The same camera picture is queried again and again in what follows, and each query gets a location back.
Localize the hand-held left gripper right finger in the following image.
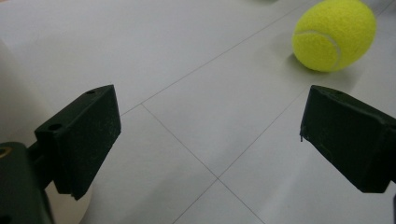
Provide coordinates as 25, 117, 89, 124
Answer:
299, 85, 396, 194

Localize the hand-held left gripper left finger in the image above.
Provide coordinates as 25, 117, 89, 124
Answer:
35, 84, 122, 201

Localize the yellow tennis ball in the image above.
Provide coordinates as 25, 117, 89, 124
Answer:
291, 0, 377, 73

